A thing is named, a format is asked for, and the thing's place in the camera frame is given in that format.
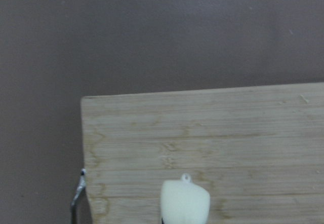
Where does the wooden cutting board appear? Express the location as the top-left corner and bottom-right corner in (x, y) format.
(80, 83), (323, 223)

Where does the white steamed bun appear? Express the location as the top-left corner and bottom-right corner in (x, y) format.
(160, 173), (211, 223)

